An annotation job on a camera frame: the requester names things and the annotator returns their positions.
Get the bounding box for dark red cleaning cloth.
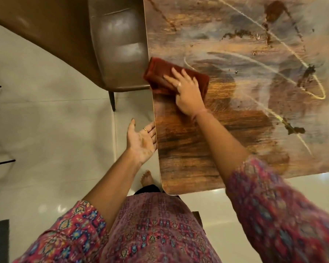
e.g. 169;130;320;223
143;57;210;102

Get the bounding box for person's left forearm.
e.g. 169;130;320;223
84;149;142;234

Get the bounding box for black trousers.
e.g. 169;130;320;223
134;184;165;195

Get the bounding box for pink patterned dress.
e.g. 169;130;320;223
12;157;329;263

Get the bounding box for person's right forearm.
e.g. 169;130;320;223
193;109;252;186

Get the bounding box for person's left hand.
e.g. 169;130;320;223
126;119;157;165

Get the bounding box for person's bare foot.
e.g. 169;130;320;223
140;170;154;187

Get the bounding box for person's right hand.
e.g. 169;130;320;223
163;67;208;117

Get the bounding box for brown leather chair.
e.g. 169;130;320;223
0;0;152;112

